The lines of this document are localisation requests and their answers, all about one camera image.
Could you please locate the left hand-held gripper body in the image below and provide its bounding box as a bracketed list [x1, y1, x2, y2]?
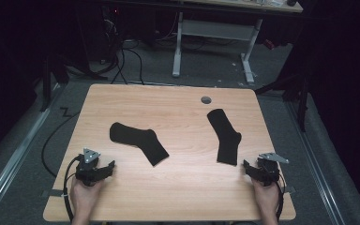
[74, 147, 107, 188]

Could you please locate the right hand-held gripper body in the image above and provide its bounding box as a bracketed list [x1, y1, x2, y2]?
[254, 152, 290, 188]

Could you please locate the black sock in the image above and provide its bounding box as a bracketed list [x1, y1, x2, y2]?
[206, 108, 243, 166]
[109, 122, 171, 168]

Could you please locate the person's right hand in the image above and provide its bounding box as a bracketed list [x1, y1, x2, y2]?
[252, 179, 280, 217]

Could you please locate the person's left hand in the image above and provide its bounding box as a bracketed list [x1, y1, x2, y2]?
[69, 180, 102, 218]

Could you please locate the black metal stand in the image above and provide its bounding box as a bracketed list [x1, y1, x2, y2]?
[39, 54, 70, 113]
[254, 0, 314, 133]

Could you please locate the small red object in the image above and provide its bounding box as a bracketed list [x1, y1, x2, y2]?
[263, 38, 276, 51]

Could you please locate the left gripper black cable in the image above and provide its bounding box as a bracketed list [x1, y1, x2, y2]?
[62, 155, 84, 223]

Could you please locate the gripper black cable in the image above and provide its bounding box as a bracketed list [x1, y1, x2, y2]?
[62, 155, 84, 223]
[274, 172, 287, 221]

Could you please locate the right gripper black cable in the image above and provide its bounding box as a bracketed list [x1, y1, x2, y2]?
[274, 172, 287, 221]

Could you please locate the black floor cable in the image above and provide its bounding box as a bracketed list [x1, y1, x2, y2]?
[40, 107, 81, 178]

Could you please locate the metal floor rail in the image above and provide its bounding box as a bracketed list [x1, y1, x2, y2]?
[0, 82, 62, 218]
[285, 101, 347, 225]

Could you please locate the bundle of black cables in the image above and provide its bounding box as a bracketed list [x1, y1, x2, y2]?
[98, 6, 145, 86]

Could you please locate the wooden desk with white frame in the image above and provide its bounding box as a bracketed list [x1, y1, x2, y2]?
[172, 0, 304, 84]

